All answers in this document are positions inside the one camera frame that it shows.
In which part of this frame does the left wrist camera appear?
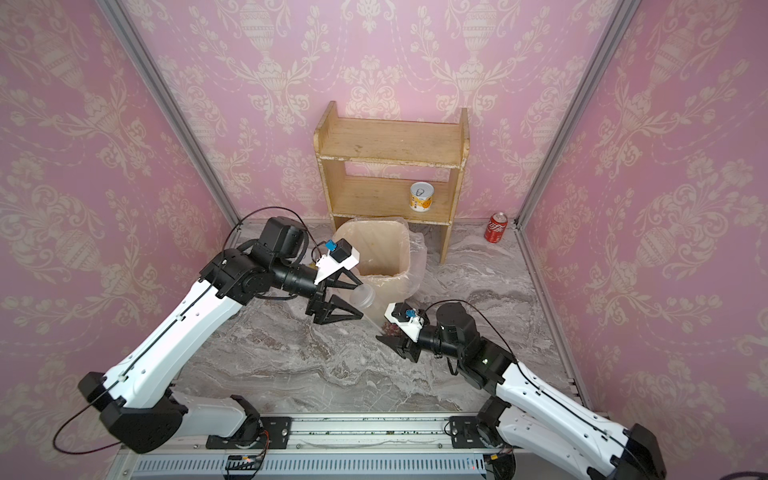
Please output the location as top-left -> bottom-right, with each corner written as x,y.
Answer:
314,238 -> 360,285

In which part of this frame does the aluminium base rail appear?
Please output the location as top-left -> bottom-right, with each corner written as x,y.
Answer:
107,411 -> 637,480

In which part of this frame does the beige trash bin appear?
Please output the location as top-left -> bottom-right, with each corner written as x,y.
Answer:
330,219 -> 413,328

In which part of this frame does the yellow can on shelf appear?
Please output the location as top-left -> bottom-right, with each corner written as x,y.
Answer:
409,182 -> 435,212

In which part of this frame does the wooden two-tier shelf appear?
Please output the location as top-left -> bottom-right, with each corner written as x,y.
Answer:
313,100 -> 471,265

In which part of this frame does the red cola can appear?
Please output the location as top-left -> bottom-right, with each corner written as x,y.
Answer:
484,212 -> 509,244

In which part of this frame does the clear jar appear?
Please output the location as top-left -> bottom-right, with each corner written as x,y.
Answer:
383,320 -> 405,337

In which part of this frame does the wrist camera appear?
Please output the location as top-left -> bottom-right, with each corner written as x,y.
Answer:
384,302 -> 425,342
314,238 -> 360,285

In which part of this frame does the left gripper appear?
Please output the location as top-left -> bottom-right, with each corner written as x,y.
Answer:
274,259 -> 368,325

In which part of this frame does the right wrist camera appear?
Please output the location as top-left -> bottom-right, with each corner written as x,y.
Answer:
384,302 -> 425,342

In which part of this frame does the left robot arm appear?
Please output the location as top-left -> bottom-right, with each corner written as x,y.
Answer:
78,207 -> 363,454

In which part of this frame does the clear jar lid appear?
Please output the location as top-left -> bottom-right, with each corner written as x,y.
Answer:
348,284 -> 376,310

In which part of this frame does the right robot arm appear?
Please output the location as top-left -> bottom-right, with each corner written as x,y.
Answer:
378,301 -> 667,479

